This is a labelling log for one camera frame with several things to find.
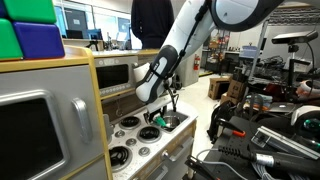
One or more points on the silver stove top knob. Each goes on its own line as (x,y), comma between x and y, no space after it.
(131,141)
(119,133)
(144,151)

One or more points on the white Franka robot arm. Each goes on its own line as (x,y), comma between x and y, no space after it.
(186,30)

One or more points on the red fire extinguisher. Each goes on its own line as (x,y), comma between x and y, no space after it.
(197,62)

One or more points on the blue plastic crate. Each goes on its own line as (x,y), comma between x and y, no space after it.
(249,52)

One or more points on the grey toy microwave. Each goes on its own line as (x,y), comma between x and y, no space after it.
(113,76)

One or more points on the long black ribbed tool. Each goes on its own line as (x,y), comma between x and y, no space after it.
(283,161)

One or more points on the grey toy sink basin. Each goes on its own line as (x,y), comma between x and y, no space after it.
(183,117)

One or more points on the black camera on stand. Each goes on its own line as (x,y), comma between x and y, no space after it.
(295,37)

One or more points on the aluminium extrusion rail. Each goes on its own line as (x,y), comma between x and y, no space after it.
(286,141)

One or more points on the grey toy oven door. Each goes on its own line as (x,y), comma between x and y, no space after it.
(178,148)

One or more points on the brown cardboard box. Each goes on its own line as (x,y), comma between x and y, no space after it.
(218,87)
(236,89)

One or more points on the wooden toy kitchen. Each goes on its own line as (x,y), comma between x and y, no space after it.
(135,160)

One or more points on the black toy stove burner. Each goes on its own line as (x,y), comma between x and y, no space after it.
(120,156)
(130,122)
(149,133)

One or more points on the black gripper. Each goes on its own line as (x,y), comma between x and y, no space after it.
(158,106)

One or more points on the black and orange clamp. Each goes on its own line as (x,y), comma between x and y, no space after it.
(200,166)
(230,128)

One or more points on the person in dark top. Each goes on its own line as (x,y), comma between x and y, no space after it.
(151,23)

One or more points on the silver metal pot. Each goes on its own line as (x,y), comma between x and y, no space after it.
(172,121)

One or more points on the silver hanging utensil hook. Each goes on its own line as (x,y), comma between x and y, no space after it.
(118,108)

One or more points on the large multicolour puzzle cube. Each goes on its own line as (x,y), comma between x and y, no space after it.
(33,33)

